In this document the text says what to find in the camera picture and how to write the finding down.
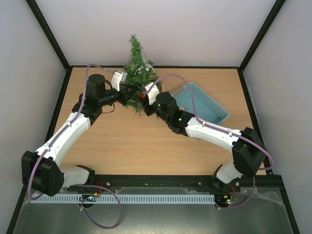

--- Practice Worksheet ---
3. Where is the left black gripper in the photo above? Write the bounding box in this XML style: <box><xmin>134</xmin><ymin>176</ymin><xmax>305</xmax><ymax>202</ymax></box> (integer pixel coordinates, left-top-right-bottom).
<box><xmin>99</xmin><ymin>83</ymin><xmax>138</xmax><ymax>107</ymax></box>

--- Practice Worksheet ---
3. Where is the small green christmas tree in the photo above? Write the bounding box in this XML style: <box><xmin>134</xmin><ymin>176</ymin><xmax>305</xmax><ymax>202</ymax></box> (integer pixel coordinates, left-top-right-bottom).
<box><xmin>123</xmin><ymin>35</ymin><xmax>159</xmax><ymax>114</ymax></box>

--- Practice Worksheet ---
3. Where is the light blue plastic basket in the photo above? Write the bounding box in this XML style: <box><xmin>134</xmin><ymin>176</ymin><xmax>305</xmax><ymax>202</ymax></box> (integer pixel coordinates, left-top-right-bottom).
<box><xmin>172</xmin><ymin>82</ymin><xmax>230</xmax><ymax>124</ymax></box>

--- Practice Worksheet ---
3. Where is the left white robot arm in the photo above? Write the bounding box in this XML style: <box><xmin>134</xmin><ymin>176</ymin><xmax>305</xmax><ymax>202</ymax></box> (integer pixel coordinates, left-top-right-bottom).
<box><xmin>21</xmin><ymin>71</ymin><xmax>137</xmax><ymax>197</ymax></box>

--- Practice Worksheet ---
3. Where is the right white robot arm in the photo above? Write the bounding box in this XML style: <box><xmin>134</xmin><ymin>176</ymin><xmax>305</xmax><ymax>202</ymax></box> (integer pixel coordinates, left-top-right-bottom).
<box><xmin>138</xmin><ymin>92</ymin><xmax>266</xmax><ymax>191</ymax></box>

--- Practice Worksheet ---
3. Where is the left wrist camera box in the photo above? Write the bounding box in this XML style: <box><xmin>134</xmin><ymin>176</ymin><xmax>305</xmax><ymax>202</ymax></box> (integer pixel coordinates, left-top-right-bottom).
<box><xmin>111</xmin><ymin>71</ymin><xmax>128</xmax><ymax>91</ymax></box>

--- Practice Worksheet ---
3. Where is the white cable duct rail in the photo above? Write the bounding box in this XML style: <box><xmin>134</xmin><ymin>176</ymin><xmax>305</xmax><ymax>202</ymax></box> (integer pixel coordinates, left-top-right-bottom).
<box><xmin>31</xmin><ymin>194</ymin><xmax>215</xmax><ymax>204</ymax></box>

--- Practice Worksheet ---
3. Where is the black frame rail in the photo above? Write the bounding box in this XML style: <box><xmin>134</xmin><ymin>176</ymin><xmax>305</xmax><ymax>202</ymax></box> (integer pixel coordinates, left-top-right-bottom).
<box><xmin>29</xmin><ymin>174</ymin><xmax>283</xmax><ymax>192</ymax></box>

